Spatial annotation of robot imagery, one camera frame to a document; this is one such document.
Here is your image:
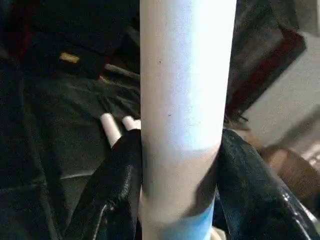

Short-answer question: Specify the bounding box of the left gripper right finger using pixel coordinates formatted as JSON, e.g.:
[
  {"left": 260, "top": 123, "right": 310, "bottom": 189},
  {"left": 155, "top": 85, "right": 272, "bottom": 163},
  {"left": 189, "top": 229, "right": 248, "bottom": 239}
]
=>
[{"left": 216, "top": 128, "right": 320, "bottom": 240}]

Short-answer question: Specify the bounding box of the black work mat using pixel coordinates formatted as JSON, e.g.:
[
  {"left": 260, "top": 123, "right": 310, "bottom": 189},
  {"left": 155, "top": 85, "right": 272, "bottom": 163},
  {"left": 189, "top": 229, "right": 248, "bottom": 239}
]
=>
[{"left": 0, "top": 62, "right": 142, "bottom": 240}]

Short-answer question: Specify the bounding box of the dark metal rail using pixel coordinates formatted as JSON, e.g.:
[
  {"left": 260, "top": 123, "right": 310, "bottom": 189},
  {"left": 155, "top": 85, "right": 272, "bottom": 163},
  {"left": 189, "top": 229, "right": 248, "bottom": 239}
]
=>
[{"left": 99, "top": 62, "right": 141, "bottom": 83}]

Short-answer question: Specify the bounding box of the white plastic table leg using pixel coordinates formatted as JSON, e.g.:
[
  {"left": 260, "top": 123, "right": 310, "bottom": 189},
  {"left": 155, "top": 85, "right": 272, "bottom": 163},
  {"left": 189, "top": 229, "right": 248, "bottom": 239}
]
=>
[
  {"left": 99, "top": 113, "right": 124, "bottom": 148},
  {"left": 121, "top": 115, "right": 142, "bottom": 132},
  {"left": 138, "top": 0, "right": 238, "bottom": 240}
]

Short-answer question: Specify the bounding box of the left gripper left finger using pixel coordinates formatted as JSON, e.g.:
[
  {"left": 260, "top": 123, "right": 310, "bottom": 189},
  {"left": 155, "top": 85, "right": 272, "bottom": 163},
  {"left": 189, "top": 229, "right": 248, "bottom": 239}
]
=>
[{"left": 67, "top": 128, "right": 143, "bottom": 240}]

